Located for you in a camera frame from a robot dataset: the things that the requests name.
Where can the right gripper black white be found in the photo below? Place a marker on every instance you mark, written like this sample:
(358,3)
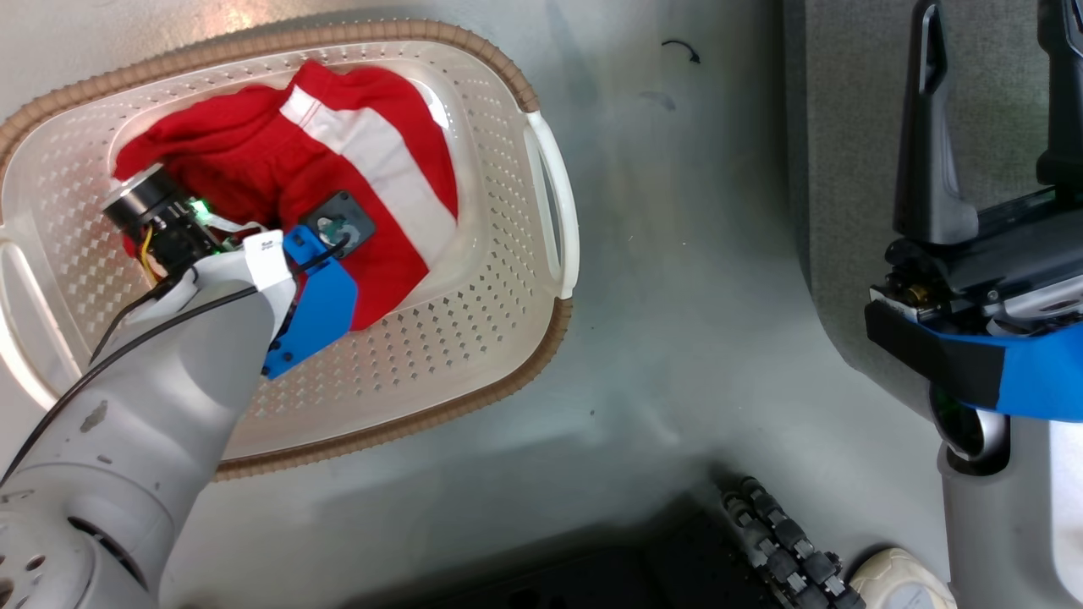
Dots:
(1015,254)

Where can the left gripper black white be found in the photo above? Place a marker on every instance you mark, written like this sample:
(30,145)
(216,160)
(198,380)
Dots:
(161,216)

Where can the red and white shirt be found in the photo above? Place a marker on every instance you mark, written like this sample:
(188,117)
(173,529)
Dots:
(228,144)

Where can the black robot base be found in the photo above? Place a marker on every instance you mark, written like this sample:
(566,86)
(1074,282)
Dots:
(550,567)

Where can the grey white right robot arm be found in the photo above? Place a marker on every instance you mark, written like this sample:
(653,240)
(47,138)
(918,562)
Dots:
(1007,524)

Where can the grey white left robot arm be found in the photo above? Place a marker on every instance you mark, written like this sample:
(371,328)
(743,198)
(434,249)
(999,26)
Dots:
(144,423)

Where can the grey fabric sofa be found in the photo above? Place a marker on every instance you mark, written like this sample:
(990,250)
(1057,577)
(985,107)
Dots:
(846,169)

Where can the small black curled scrap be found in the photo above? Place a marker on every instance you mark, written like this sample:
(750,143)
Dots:
(684,51)

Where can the white perforated laundry basket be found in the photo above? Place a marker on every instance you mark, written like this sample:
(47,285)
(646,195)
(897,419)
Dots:
(482,296)

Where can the black omni wheel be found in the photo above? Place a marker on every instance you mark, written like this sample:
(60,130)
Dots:
(787,541)

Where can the white rounded base cover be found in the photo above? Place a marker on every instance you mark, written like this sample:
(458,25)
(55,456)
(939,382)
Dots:
(901,584)

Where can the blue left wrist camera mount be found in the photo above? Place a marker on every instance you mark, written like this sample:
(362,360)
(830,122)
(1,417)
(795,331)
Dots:
(321,304)

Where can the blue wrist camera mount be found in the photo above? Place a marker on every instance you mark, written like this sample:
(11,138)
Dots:
(1045,372)
(321,304)

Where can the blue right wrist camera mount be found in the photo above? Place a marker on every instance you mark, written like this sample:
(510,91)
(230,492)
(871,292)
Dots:
(1045,372)

